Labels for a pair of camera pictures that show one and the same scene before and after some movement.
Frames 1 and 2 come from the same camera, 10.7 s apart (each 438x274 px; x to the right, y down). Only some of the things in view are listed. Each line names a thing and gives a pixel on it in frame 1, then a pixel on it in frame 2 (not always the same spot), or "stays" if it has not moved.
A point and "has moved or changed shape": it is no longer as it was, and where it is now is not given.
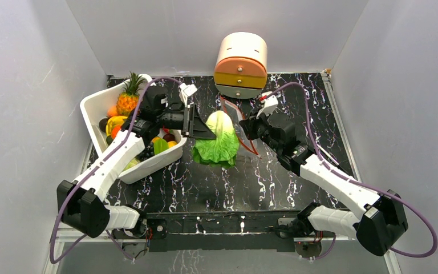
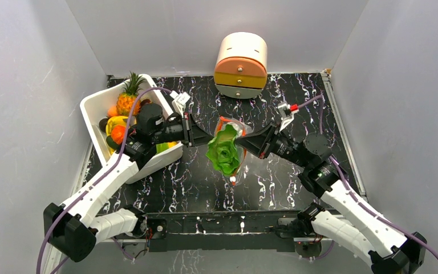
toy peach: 112,111 stays
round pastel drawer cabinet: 240,71 stays
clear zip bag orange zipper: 236,109 → 242,127
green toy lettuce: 222,150 has moved or changed shape
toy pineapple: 127,101 stays
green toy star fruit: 159,145 stays
